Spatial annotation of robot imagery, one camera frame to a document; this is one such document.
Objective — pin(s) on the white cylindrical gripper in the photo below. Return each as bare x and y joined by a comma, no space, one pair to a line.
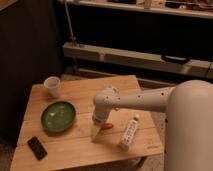
100,117

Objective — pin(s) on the red pepper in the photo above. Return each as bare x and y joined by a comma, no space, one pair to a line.
107,126

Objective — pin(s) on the yellow sponge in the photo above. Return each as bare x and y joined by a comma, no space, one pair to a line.
94,131

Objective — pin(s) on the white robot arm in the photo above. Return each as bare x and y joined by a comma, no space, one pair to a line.
189,129

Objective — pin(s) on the green bowl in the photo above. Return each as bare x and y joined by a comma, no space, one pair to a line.
58,116

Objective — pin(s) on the wooden table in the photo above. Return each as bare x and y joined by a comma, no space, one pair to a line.
74,148

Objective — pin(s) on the clear plastic cup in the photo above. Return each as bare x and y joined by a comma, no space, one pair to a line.
52,84

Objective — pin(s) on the white lower shelf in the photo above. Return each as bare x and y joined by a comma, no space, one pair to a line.
137,59

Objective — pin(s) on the white shelf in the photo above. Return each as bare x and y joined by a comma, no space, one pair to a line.
128,7
137,59

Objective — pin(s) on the black phone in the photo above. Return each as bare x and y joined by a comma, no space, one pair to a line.
37,148

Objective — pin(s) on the metal pole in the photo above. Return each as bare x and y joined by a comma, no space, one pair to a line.
72,37

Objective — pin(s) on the white upper shelf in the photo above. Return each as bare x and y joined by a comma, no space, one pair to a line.
128,7

